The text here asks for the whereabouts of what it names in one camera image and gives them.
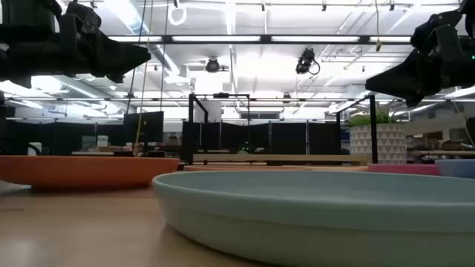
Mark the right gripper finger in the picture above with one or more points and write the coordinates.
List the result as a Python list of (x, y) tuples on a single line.
[(413, 99), (408, 78)]

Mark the pink plate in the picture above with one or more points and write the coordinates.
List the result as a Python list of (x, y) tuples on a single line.
[(404, 170)]

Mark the orange plate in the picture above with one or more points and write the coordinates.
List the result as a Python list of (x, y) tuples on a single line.
[(85, 170)]

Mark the peach plate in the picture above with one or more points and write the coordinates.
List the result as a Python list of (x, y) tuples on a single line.
[(259, 168)]

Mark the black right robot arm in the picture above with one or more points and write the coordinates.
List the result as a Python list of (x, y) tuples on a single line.
[(470, 74)]

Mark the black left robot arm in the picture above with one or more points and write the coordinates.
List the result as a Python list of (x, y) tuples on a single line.
[(22, 48)]

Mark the white patterned plant pot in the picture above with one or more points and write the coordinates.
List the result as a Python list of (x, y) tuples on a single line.
[(387, 144)]

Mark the black monitor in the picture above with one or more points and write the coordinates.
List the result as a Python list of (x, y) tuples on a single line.
[(144, 126)]

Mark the green succulent plant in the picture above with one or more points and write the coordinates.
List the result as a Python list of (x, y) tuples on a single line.
[(358, 120)]

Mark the black partition panels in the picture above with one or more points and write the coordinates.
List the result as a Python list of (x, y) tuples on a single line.
[(289, 137), (59, 137)]

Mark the light blue plate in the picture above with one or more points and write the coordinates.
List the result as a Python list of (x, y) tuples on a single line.
[(297, 230)]

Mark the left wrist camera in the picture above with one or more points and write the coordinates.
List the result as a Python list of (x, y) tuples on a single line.
[(83, 18)]

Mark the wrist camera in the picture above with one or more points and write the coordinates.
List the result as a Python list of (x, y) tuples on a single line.
[(434, 29), (83, 18)]

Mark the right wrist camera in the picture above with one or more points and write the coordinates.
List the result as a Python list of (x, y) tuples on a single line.
[(434, 29)]

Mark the black round overhead camera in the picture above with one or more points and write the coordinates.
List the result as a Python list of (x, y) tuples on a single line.
[(212, 65)]

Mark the black background rig frame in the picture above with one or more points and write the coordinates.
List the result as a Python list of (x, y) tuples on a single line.
[(230, 95)]

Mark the black overhead frame beam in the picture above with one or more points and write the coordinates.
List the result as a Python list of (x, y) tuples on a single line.
[(265, 38)]

